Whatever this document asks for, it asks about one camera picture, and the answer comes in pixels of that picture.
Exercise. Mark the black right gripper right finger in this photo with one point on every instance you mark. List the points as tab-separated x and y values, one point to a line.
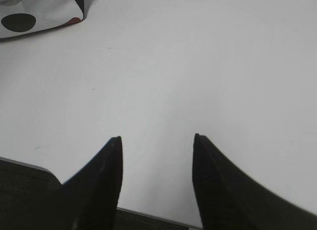
228	199

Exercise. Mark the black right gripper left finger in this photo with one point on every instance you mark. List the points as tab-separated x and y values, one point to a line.
88	200

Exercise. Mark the navy blue lunch bag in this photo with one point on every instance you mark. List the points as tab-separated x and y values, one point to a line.
20	17

